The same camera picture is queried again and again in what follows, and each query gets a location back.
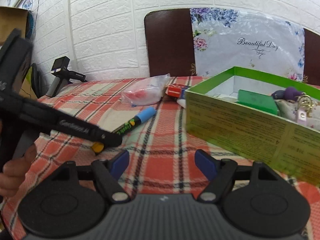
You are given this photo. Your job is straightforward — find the black marker white cap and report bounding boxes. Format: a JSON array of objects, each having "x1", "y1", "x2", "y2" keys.
[{"x1": 91, "y1": 142, "x2": 105, "y2": 155}]

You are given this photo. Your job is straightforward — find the brown cardboard box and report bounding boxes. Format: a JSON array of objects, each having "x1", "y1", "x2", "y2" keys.
[{"x1": 0, "y1": 7, "x2": 34, "y2": 46}]

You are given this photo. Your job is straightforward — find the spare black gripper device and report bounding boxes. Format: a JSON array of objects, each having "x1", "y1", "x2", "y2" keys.
[{"x1": 46, "y1": 56, "x2": 87, "y2": 98}]

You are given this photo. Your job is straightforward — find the floral white pillow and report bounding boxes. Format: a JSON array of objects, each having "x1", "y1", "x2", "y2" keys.
[{"x1": 190, "y1": 8, "x2": 305, "y2": 82}]

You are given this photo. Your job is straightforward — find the clear bag of pink items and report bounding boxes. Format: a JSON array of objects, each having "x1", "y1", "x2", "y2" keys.
[{"x1": 121, "y1": 74, "x2": 171, "y2": 106}]

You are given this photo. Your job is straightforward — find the purple doll keychain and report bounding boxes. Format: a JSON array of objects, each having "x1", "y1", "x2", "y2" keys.
[{"x1": 271, "y1": 87, "x2": 304, "y2": 102}]

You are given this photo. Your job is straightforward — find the green cardboard box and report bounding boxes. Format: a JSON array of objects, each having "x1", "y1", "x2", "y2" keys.
[{"x1": 185, "y1": 67, "x2": 319, "y2": 185}]

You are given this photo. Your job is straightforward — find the plaid red bed blanket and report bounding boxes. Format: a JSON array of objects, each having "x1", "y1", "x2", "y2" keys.
[{"x1": 1, "y1": 79, "x2": 319, "y2": 239}]

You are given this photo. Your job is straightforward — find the green small card box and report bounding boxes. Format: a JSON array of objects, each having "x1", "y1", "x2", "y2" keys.
[{"x1": 237, "y1": 89, "x2": 279, "y2": 115}]

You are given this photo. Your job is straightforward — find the white glue stick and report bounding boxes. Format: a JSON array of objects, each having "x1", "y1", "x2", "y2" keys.
[{"x1": 176, "y1": 99, "x2": 186, "y2": 108}]

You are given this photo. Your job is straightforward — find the dark brown wooden headboard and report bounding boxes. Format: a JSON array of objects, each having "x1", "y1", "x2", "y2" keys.
[{"x1": 144, "y1": 8, "x2": 319, "y2": 85}]

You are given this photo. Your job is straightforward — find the black marker blue cap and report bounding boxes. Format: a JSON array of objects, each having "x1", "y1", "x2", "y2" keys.
[{"x1": 112, "y1": 107, "x2": 156, "y2": 136}]

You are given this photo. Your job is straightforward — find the person's left hand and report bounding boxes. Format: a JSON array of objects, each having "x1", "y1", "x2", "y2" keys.
[{"x1": 0, "y1": 144, "x2": 37, "y2": 197}]

